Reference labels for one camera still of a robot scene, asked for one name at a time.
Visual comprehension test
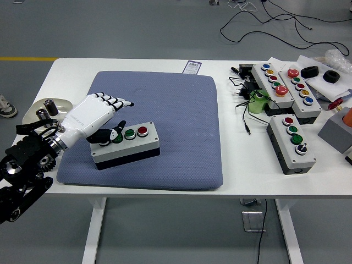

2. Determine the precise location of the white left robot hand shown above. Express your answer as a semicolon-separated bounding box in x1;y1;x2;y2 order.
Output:
60;92;135;147

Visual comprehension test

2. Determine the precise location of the black rectangular device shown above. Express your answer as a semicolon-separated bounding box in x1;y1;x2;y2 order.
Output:
238;64;255;78

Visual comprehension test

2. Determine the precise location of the person's shoe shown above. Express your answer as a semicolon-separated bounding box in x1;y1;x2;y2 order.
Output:
0;93;18;118

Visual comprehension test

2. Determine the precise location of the orange object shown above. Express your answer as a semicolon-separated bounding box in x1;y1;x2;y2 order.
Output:
342;107;352;126

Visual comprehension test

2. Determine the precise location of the blue-grey cushion mat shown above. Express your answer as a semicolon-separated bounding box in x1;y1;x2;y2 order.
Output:
56;70;224;192

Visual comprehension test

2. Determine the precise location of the beige shallow tray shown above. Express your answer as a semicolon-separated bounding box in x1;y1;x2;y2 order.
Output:
22;98;74;124

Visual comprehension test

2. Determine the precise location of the clear bubble wrap bag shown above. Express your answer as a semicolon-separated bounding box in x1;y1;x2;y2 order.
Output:
324;49;352;74

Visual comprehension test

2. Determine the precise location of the white paper sheet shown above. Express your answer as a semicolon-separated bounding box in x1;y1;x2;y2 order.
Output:
268;54;352;102

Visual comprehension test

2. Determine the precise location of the white table leg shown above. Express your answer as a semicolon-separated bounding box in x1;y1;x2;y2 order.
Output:
274;198;305;264
81;197;107;264

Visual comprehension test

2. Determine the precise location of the dark metal cylinder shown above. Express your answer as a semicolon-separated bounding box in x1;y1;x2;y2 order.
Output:
36;108;53;122
43;98;59;116

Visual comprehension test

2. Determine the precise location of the purple label card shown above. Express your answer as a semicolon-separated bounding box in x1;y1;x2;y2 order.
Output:
183;60;202;74

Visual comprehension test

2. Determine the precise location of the metal floor plate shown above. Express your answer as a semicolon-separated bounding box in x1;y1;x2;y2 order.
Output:
241;210;267;233

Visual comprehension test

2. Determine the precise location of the black floor cable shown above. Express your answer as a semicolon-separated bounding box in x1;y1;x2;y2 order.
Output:
219;0;352;56

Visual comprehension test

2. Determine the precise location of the red brass-tipped tool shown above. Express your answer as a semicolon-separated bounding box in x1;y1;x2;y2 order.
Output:
327;95;351;111

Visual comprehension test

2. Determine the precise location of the green plastic cylinder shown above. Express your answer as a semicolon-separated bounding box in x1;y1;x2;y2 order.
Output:
249;90;272;114

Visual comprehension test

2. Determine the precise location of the grey five-button box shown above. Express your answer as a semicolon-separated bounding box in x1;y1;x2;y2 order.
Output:
278;67;323;125
251;63;295;116

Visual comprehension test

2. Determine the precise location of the white floor cable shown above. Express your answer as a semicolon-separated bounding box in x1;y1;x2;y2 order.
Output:
228;0;258;12

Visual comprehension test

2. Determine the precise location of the grey block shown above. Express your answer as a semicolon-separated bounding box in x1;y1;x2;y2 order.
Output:
317;106;352;155

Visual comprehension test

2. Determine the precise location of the black power adapter with cord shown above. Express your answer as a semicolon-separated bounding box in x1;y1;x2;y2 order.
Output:
228;76;273;135

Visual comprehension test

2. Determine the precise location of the grey four-control button box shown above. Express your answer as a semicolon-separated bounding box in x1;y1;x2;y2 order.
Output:
90;121;161;171
266;114;317;175

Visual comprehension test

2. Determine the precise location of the black hanging cable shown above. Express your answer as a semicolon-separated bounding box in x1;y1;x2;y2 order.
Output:
257;198;268;264

